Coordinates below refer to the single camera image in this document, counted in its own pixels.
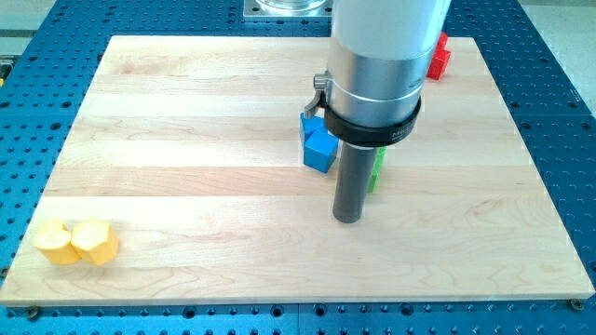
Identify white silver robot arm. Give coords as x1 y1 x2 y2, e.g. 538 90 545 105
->
327 0 451 127

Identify black clamp ring with lever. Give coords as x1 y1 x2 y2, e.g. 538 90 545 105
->
304 72 423 149

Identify blue perforated table plate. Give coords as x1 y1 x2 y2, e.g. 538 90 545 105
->
1 1 595 334

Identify green block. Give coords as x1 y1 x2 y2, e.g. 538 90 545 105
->
368 147 386 194

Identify yellow heart block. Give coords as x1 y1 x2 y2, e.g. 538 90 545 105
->
34 221 81 265

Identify yellow hexagon block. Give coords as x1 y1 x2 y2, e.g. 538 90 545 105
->
71 219 119 266

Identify red block rear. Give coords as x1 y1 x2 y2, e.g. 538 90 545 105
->
437 32 448 50

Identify blue block behind cube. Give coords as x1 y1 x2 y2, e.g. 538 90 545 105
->
300 113 327 143

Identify red block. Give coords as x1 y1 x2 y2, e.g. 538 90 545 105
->
437 32 448 50
427 49 452 80

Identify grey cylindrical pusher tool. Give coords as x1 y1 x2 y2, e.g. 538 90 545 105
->
332 142 378 223

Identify wooden board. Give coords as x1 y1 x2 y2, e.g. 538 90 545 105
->
1 36 594 306

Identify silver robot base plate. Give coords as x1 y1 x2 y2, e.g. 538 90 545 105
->
243 0 332 19

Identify red block front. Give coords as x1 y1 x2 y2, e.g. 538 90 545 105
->
427 49 452 80

